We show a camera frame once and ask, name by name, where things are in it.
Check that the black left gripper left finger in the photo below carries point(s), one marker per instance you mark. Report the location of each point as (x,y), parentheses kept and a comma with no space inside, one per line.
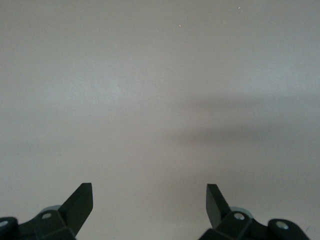
(75,212)

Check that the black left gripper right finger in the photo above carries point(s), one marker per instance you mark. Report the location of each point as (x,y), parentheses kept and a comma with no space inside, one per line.
(215,207)

